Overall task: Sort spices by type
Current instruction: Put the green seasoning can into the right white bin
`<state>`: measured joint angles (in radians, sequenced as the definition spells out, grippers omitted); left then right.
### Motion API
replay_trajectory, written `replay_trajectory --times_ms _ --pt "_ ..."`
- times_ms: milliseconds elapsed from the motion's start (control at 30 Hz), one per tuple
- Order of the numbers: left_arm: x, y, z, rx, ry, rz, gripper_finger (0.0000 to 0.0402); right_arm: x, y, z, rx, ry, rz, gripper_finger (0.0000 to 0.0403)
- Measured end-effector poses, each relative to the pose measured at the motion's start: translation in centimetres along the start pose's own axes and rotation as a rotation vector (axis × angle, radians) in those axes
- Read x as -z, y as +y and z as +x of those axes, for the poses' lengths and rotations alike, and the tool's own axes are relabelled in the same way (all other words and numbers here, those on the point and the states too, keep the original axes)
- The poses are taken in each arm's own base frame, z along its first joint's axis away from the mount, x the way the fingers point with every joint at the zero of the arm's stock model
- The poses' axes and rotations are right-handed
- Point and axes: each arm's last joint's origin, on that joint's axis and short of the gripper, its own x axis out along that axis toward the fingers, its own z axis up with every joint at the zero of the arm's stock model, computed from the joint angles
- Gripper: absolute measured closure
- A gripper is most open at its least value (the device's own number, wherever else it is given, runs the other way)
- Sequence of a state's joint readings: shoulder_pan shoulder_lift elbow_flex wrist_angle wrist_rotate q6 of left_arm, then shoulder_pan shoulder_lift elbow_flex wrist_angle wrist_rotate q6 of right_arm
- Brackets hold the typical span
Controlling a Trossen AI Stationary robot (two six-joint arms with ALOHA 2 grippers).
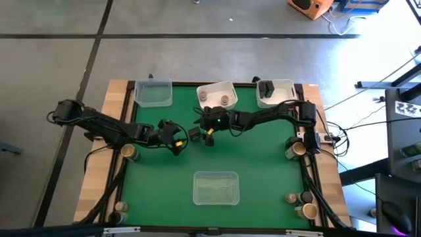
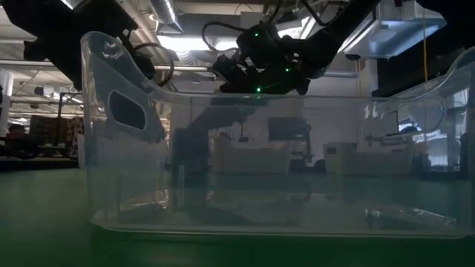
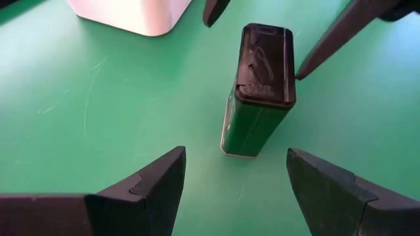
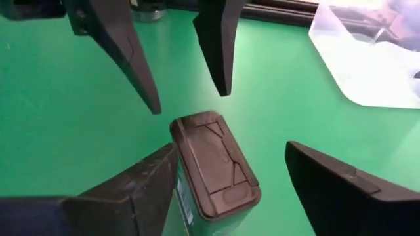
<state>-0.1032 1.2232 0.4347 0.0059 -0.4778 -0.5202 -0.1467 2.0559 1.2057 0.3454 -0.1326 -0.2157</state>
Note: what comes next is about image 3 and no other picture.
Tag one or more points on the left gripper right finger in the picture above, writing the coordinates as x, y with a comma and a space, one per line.
344, 213

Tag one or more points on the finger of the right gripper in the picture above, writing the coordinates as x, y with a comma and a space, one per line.
215, 11
348, 23

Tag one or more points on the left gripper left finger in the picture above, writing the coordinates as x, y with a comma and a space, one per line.
115, 216

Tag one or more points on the dark green tin black lid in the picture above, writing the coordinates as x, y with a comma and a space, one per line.
262, 72

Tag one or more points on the white plastic bin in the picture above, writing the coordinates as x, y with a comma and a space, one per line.
131, 16

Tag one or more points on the green table mat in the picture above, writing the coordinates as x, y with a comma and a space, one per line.
98, 98

